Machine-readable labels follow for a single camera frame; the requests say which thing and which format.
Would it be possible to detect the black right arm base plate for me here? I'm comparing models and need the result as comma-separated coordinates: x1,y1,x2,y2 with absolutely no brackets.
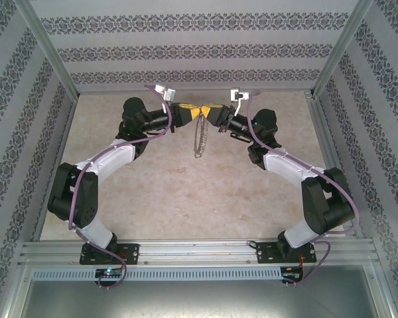
255,240,318,265

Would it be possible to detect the grey metal panel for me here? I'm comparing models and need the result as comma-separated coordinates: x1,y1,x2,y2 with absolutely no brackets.
6,264,395,318

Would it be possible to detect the aluminium frame post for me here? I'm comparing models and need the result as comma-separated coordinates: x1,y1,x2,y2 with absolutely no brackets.
311,0,374,97
15,0,79,97

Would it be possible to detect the silver metal chain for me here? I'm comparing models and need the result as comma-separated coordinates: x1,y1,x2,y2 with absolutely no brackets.
192,111,210,159

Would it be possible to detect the slotted grey cable duct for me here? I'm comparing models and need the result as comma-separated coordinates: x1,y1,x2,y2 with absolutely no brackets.
31,266,283,281

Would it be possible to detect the left circuit board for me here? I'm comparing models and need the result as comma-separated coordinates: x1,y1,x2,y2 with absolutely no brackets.
95,268,123,279

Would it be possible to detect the aluminium side rail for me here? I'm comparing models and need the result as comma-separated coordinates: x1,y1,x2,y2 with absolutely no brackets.
31,94,80,242
304,91,365,239

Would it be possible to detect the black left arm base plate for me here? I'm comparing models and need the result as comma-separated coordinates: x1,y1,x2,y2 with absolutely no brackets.
79,243,141,266

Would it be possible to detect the right circuit board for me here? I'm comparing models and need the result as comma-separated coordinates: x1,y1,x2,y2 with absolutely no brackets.
283,266,304,282

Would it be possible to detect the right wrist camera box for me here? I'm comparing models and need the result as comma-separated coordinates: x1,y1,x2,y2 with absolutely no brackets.
230,87,249,102

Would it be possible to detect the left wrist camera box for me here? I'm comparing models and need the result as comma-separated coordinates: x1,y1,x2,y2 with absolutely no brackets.
155,84,176,101

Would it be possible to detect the aluminium back rail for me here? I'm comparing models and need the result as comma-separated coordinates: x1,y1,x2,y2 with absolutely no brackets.
76,88,315,96

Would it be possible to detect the circuit board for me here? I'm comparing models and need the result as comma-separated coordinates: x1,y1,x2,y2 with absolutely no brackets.
95,268,123,279
283,266,304,282

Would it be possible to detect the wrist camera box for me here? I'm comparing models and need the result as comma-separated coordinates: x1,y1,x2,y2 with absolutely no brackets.
230,87,249,102
155,84,176,101

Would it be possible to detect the aluminium mounting rail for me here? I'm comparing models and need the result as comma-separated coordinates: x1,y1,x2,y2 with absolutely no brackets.
18,237,377,266

